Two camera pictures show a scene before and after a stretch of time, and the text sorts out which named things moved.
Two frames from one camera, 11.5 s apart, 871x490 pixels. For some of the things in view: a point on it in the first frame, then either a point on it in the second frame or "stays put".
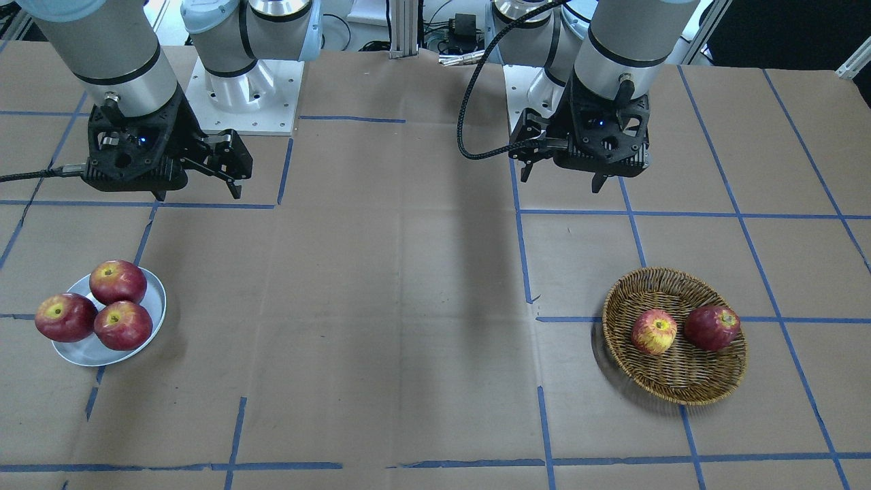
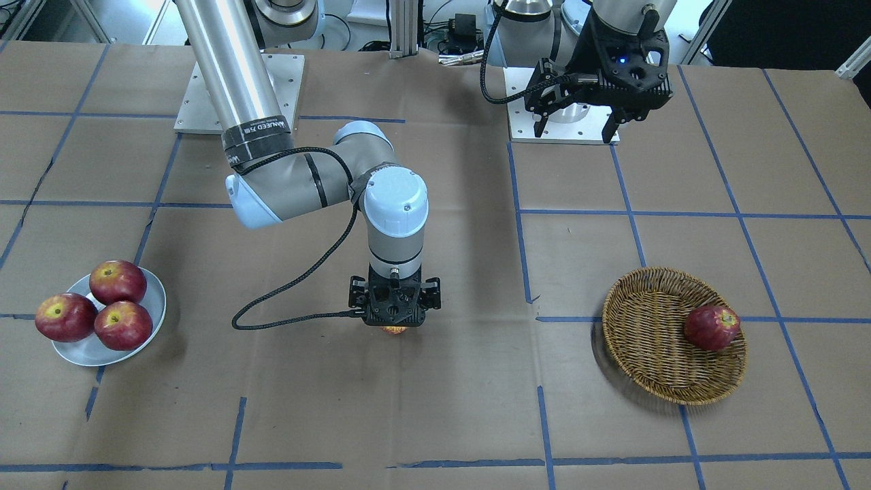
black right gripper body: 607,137 -> 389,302
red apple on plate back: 118,280 stays put
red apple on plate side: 66,317 stays put
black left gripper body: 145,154 -> 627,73
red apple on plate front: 123,325 stays put
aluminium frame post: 404,29 stays put
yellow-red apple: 653,331 -> 395,330
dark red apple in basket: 712,327 stays put
